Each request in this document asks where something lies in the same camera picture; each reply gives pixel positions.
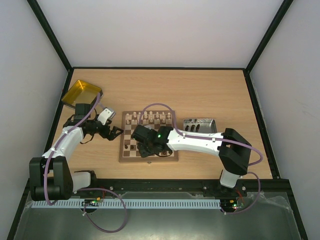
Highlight wooden chess board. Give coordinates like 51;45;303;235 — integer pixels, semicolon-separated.
118;110;179;164

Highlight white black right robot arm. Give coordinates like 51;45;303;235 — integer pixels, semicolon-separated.
131;124;252;196

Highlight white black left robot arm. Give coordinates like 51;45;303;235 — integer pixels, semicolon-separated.
29;103;123;205

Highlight left control circuit board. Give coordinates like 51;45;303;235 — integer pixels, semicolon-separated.
80;197;104;207

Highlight control circuit board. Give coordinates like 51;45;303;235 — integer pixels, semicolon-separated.
80;197;104;207
220;199;244;210

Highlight right control circuit board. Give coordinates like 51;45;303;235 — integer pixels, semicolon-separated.
220;199;244;210

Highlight yellow metal tin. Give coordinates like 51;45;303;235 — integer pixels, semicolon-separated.
61;80;104;109

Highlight silver metal tin tray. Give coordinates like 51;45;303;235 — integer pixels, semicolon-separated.
183;118;218;133

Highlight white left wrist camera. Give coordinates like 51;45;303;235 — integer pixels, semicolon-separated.
97;107;116;126

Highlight white slotted cable duct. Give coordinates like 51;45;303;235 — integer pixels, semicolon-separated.
31;198;221;210

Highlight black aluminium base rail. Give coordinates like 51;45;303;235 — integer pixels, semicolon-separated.
26;177;291;198

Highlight black enclosure frame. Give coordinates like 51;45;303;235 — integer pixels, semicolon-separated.
4;0;310;240

